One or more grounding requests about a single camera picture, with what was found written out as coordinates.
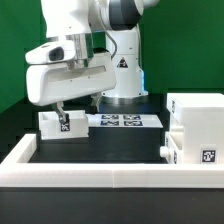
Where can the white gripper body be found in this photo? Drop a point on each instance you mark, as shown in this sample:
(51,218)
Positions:
(50,78)

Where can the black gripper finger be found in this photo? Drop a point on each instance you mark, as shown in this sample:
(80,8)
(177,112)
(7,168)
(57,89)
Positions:
(62,115)
(95,103)

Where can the white drawer tray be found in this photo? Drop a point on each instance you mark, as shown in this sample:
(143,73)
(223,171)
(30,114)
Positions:
(51,128)
(172,150)

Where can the white front drawer tray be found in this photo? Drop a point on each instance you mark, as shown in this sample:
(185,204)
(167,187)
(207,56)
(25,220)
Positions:
(172,150)

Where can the white drawer cabinet box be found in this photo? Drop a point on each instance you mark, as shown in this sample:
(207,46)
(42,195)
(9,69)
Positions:
(199,118)

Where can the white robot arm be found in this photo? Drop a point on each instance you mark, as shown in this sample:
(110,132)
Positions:
(92,48)

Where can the white marker sheet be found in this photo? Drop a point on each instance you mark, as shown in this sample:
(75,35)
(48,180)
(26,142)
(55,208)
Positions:
(124,120)

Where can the white U-shaped fence frame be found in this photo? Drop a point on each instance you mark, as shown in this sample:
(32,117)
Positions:
(16,170)

